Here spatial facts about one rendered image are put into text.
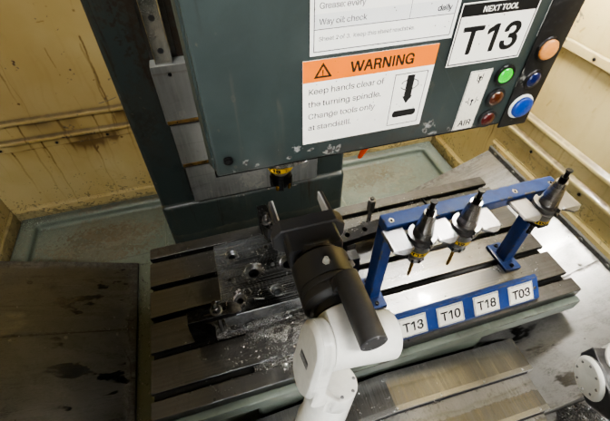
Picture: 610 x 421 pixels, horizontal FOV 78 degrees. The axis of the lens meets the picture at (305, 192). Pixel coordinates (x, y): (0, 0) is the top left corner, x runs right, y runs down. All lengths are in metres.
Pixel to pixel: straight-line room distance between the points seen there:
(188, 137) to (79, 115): 0.55
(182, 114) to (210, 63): 0.77
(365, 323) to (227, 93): 0.29
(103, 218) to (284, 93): 1.59
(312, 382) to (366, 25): 0.40
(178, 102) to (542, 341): 1.30
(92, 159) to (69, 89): 0.32
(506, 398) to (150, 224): 1.46
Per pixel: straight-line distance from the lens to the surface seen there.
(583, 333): 1.47
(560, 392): 1.42
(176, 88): 1.11
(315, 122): 0.44
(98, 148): 1.74
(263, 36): 0.38
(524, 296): 1.24
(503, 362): 1.36
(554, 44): 0.56
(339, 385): 0.58
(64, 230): 1.96
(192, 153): 1.24
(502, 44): 0.52
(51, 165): 1.83
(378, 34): 0.42
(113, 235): 1.84
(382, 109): 0.47
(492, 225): 0.96
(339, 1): 0.39
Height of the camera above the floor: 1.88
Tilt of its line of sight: 45 degrees down
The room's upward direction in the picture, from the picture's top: straight up
